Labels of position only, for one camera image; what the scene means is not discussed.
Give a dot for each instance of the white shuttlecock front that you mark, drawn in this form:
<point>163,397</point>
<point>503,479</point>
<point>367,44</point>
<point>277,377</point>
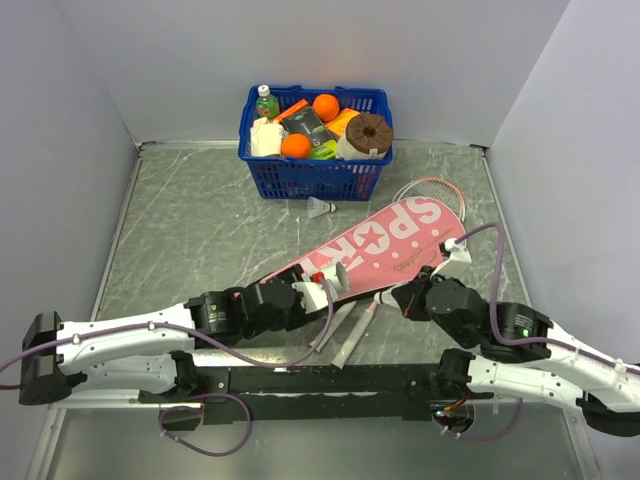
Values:
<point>386,298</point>

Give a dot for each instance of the white crumpled paper bag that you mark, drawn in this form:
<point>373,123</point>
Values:
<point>266,138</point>

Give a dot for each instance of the black green box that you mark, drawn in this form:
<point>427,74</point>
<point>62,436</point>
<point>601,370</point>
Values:
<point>306,122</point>

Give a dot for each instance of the pink racket cover bag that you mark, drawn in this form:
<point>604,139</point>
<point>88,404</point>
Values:
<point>389,247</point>

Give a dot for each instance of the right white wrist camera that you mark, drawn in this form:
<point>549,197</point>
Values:
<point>456,260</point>

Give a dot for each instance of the orange carton box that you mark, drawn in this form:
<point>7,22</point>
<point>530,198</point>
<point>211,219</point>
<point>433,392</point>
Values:
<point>290,111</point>

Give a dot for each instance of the orange fruit rear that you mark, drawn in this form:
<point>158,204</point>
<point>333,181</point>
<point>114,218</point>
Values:
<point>326,107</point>

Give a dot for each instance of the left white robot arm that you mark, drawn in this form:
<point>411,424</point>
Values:
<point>152,352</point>

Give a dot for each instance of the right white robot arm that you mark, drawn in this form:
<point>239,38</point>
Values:
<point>511,349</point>

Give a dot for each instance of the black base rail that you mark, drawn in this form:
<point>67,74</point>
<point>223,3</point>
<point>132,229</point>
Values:
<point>408,391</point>

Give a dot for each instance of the orange fruit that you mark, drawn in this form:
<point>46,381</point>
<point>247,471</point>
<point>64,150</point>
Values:
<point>326,107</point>
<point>296,146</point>

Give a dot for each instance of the green drink bottle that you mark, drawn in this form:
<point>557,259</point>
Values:
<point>267,105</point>

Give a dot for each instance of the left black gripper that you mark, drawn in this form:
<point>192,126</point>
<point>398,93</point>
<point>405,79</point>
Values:
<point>297,316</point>

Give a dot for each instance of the orange fruit front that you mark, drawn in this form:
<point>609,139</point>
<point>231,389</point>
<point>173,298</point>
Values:
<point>296,146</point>

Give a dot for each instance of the blue plastic basket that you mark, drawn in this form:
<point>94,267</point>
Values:
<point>335,179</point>

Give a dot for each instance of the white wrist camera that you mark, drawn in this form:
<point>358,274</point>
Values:
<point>316,293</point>
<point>456,260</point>

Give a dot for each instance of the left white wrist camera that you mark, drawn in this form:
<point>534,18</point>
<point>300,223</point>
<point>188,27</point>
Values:
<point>316,293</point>

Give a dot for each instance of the white shuttlecock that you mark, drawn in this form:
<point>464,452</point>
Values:
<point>386,298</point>
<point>317,207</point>

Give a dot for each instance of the orange snack packet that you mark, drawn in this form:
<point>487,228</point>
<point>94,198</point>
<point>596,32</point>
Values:
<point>337,126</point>

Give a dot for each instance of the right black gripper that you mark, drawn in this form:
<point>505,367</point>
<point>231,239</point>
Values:
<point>407,295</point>

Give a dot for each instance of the white shuttlecock tube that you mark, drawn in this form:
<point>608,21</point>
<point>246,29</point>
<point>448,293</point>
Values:
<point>337,278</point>

